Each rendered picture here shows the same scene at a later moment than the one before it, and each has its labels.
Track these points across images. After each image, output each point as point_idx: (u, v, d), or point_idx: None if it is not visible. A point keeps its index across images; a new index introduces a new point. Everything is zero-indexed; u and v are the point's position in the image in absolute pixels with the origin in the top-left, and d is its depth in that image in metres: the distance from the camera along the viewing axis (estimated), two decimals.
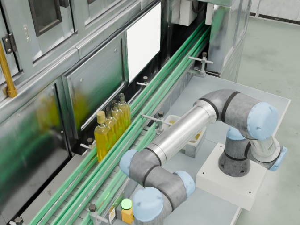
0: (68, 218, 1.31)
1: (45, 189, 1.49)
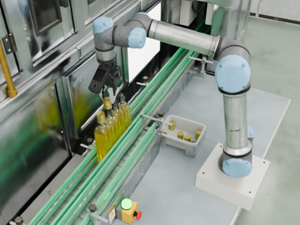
0: (68, 218, 1.31)
1: (45, 189, 1.49)
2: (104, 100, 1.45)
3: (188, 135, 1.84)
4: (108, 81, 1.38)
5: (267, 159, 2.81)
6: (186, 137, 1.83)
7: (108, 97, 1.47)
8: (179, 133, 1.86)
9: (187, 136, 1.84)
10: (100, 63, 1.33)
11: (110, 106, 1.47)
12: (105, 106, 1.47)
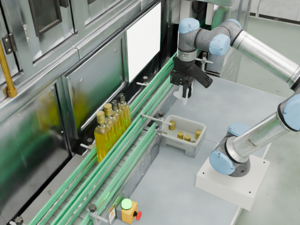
0: (68, 218, 1.31)
1: (45, 189, 1.49)
2: (105, 106, 1.47)
3: (188, 135, 1.84)
4: None
5: (267, 159, 2.81)
6: (186, 137, 1.83)
7: (109, 103, 1.49)
8: (179, 133, 1.86)
9: (187, 136, 1.84)
10: (194, 61, 1.36)
11: (111, 112, 1.50)
12: (106, 112, 1.49)
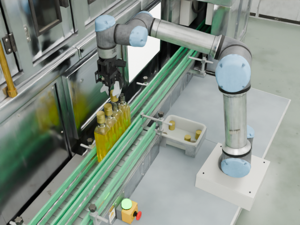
0: (68, 218, 1.31)
1: (45, 189, 1.49)
2: (105, 106, 1.47)
3: (188, 135, 1.84)
4: None
5: (267, 159, 2.81)
6: (186, 137, 1.83)
7: (109, 103, 1.49)
8: None
9: (187, 136, 1.84)
10: None
11: (111, 112, 1.50)
12: (106, 112, 1.49)
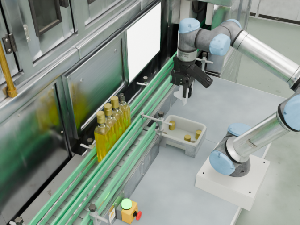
0: (68, 218, 1.31)
1: (45, 189, 1.49)
2: (105, 106, 1.47)
3: (188, 135, 1.84)
4: None
5: (267, 159, 2.81)
6: (186, 137, 1.83)
7: (109, 103, 1.49)
8: (114, 98, 1.52)
9: (187, 136, 1.84)
10: (194, 61, 1.36)
11: (111, 112, 1.50)
12: (106, 112, 1.49)
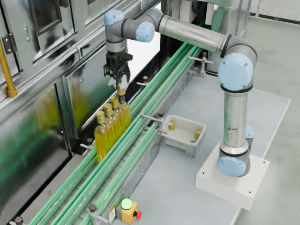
0: (68, 218, 1.31)
1: (45, 189, 1.49)
2: (105, 106, 1.47)
3: (120, 84, 1.54)
4: None
5: (267, 159, 2.81)
6: None
7: (109, 103, 1.49)
8: (114, 98, 1.52)
9: None
10: None
11: (111, 112, 1.50)
12: (106, 112, 1.49)
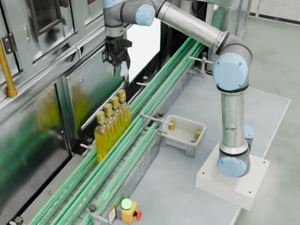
0: (68, 218, 1.31)
1: (45, 189, 1.49)
2: (105, 106, 1.47)
3: (120, 90, 1.56)
4: None
5: (267, 159, 2.81)
6: (122, 92, 1.56)
7: (109, 103, 1.49)
8: (114, 98, 1.52)
9: (122, 91, 1.56)
10: None
11: (111, 112, 1.50)
12: (106, 112, 1.49)
